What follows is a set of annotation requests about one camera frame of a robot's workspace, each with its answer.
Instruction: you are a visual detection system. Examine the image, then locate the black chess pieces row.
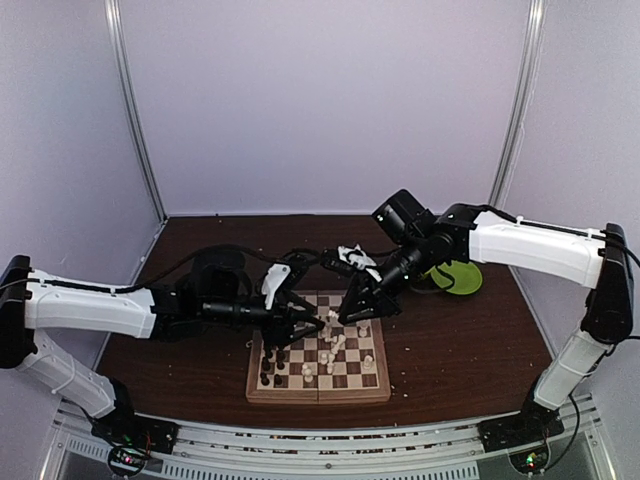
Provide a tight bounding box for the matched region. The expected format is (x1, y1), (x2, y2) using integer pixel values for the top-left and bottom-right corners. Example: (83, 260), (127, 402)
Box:
(257, 350), (290, 389)

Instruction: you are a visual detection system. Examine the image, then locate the aluminium front rail frame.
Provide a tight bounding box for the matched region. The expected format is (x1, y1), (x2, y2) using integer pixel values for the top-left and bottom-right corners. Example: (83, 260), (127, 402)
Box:
(42, 392), (604, 480)

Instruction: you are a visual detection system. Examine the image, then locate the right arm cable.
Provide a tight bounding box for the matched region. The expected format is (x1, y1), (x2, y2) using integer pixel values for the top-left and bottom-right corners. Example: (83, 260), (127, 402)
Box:
(599, 234), (640, 341)

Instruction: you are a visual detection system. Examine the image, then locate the wooden chess board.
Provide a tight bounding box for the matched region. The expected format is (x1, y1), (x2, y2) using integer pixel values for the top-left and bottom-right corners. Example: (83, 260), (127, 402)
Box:
(245, 290), (391, 405)

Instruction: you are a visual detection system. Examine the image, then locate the green plastic plate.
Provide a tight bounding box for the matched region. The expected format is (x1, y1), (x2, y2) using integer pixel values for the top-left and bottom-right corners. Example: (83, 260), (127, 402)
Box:
(428, 261), (484, 296)

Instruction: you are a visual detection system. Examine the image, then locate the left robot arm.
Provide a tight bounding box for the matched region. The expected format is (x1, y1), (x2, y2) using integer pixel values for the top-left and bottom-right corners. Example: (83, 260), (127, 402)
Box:
(1, 244), (325, 444)

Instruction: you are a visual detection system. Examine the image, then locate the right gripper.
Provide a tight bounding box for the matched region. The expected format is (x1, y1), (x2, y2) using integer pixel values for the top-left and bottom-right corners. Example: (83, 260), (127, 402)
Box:
(337, 234), (433, 324)

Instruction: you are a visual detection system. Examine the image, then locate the white king chess piece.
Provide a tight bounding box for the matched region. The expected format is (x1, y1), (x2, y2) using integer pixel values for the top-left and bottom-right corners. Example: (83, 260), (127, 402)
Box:
(362, 355), (375, 372)

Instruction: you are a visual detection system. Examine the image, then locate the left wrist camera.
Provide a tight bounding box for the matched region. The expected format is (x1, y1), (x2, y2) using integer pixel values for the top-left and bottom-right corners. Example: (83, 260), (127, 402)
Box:
(260, 263), (291, 310)

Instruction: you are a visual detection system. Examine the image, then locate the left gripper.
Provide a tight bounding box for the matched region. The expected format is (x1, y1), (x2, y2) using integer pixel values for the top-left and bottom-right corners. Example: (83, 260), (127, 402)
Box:
(201, 292), (325, 348)

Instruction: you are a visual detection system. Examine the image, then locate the left aluminium corner post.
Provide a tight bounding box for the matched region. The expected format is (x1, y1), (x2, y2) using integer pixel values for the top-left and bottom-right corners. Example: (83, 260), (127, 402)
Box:
(104, 0), (168, 223)

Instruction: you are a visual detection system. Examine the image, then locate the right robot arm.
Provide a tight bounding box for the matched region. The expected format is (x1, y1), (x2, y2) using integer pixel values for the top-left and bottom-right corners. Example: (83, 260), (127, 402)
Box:
(338, 189), (635, 442)

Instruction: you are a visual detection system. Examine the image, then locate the right aluminium corner post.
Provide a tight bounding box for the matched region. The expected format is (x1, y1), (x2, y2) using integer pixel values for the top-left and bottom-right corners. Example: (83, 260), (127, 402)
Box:
(488, 0), (547, 209)

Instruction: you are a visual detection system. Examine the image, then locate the white chess pieces pile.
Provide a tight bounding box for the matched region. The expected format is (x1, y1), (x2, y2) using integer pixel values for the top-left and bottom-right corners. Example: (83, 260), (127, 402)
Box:
(301, 309), (348, 389)

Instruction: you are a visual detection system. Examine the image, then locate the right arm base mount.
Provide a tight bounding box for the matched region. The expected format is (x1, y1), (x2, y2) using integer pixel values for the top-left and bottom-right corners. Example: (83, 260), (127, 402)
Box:
(477, 400), (565, 475)

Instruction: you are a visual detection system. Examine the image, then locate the aluminium corner post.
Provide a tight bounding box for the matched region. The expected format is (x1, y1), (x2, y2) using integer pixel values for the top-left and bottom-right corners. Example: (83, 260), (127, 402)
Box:
(488, 0), (547, 209)
(104, 0), (168, 223)

